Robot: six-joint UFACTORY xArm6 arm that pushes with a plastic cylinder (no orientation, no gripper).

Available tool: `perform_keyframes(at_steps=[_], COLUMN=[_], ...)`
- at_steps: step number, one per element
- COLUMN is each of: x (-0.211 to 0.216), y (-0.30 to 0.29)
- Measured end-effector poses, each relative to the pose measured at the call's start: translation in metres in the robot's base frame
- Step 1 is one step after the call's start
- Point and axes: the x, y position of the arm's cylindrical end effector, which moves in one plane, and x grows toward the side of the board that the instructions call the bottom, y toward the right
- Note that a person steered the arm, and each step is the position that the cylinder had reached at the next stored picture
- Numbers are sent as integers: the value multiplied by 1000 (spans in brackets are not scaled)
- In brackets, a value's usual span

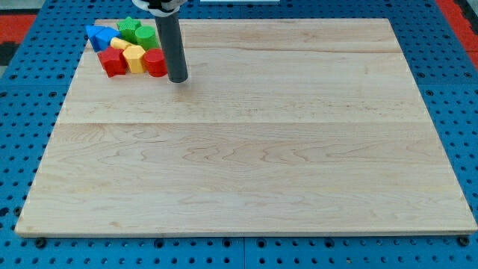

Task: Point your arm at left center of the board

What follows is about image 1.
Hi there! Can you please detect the light wooden board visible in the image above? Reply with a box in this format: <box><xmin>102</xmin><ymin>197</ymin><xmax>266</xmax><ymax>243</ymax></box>
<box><xmin>15</xmin><ymin>19</ymin><xmax>477</xmax><ymax>238</ymax></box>

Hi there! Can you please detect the red cylinder block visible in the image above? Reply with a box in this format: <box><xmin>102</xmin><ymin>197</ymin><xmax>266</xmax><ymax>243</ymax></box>
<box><xmin>143</xmin><ymin>49</ymin><xmax>167</xmax><ymax>77</ymax></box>

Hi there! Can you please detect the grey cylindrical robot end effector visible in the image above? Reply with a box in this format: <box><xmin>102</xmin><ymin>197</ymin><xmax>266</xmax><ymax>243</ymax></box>
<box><xmin>155</xmin><ymin>13</ymin><xmax>188</xmax><ymax>83</ymax></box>

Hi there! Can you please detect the yellow hexagon block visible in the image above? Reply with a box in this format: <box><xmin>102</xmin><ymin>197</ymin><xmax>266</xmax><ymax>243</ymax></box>
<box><xmin>122</xmin><ymin>45</ymin><xmax>146</xmax><ymax>73</ymax></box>

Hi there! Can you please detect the green cylinder block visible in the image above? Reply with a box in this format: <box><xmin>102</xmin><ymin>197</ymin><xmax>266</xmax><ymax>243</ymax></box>
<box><xmin>134</xmin><ymin>25</ymin><xmax>159</xmax><ymax>51</ymax></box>

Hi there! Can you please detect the red star block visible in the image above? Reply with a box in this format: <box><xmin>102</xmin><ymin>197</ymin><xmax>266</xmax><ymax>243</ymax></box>
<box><xmin>98</xmin><ymin>46</ymin><xmax>128</xmax><ymax>78</ymax></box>

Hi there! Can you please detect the yellow cylinder block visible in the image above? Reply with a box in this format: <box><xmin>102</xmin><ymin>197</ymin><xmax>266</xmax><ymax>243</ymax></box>
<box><xmin>110</xmin><ymin>37</ymin><xmax>132</xmax><ymax>50</ymax></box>

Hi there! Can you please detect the green star block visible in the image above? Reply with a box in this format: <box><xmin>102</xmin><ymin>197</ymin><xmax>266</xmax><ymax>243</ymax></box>
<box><xmin>117</xmin><ymin>16</ymin><xmax>141</xmax><ymax>43</ymax></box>

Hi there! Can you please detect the blue cube block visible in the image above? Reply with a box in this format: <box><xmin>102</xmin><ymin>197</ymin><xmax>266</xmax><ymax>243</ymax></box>
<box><xmin>96</xmin><ymin>27</ymin><xmax>122</xmax><ymax>52</ymax></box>

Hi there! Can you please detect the blue triangle block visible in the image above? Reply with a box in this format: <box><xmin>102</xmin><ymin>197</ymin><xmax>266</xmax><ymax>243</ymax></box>
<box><xmin>85</xmin><ymin>25</ymin><xmax>105</xmax><ymax>52</ymax></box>

